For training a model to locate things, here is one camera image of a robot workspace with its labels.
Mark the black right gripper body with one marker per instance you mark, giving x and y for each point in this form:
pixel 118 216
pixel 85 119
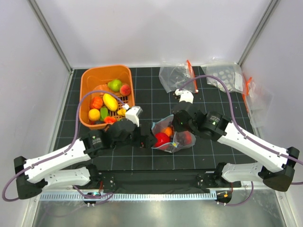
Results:
pixel 180 127

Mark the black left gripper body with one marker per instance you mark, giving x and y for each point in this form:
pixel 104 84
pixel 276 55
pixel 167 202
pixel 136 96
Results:
pixel 136 139

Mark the orange fruit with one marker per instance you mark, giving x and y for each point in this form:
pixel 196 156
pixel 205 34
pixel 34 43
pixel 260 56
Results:
pixel 168 131

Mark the clear blue-zip bag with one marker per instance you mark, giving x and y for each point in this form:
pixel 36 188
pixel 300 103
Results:
pixel 175 143

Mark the orange plastic basket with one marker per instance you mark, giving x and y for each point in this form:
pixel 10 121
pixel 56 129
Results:
pixel 97 79

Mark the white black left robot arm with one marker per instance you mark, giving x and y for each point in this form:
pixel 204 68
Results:
pixel 34 175

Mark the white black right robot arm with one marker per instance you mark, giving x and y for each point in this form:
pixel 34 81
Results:
pixel 273 166

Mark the clear orange-zip bag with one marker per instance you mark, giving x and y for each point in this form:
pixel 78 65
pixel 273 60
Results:
pixel 174 75
pixel 257 100

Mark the clear bag with white pieces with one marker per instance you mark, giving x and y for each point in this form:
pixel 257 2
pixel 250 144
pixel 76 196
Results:
pixel 228 72

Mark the clear orange-zip bag far right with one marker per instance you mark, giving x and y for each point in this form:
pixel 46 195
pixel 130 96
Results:
pixel 257 100

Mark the red orange tomato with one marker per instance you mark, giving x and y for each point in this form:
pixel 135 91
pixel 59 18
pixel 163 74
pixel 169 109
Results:
pixel 110 120

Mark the yellow pear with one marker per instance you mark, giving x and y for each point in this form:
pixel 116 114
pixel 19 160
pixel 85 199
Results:
pixel 121 112

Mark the green pepper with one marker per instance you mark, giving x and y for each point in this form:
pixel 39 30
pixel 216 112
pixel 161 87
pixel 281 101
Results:
pixel 103 113

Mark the yellow mango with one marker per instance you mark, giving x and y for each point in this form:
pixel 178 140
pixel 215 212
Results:
pixel 110 102

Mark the yellow orange lemon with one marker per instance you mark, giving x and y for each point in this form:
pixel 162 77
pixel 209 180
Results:
pixel 94 115

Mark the black grid mat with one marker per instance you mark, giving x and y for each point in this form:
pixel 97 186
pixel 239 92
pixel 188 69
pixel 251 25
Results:
pixel 156 104

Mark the orange pumpkin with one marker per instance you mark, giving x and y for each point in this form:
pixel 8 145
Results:
pixel 96 103

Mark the pink peach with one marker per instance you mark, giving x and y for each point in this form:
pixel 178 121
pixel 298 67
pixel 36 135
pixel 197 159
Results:
pixel 125 90

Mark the green pear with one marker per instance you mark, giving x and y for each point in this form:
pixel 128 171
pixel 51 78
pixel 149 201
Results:
pixel 115 85

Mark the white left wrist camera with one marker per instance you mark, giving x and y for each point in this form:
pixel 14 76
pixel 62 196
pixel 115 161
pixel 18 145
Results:
pixel 133 113

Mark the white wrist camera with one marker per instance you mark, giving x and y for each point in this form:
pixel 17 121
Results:
pixel 133 113
pixel 184 95

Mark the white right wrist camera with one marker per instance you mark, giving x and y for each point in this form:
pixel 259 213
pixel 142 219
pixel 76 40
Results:
pixel 184 95

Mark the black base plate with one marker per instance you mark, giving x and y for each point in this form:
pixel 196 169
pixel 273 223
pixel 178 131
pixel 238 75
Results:
pixel 157 180

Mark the right aluminium frame post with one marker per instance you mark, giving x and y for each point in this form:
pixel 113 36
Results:
pixel 270 9

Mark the aluminium frame post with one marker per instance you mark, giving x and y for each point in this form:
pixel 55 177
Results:
pixel 270 9
pixel 45 26

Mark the left aluminium frame post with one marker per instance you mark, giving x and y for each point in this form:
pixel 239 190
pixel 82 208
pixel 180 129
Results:
pixel 45 26

